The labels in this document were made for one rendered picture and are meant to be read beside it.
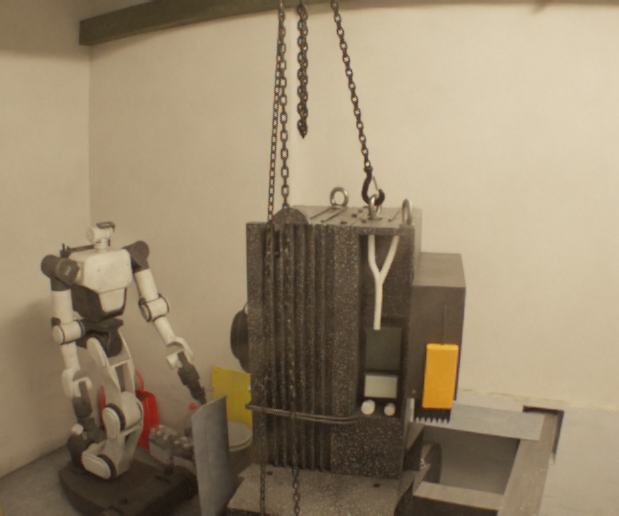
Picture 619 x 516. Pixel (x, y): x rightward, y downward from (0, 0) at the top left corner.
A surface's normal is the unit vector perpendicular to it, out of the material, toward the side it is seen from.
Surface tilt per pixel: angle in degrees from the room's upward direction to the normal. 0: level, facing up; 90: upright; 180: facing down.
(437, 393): 90
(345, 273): 90
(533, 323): 90
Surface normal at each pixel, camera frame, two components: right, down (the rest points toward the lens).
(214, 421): 0.84, 0.10
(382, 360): -0.22, 0.18
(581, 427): -0.45, 0.17
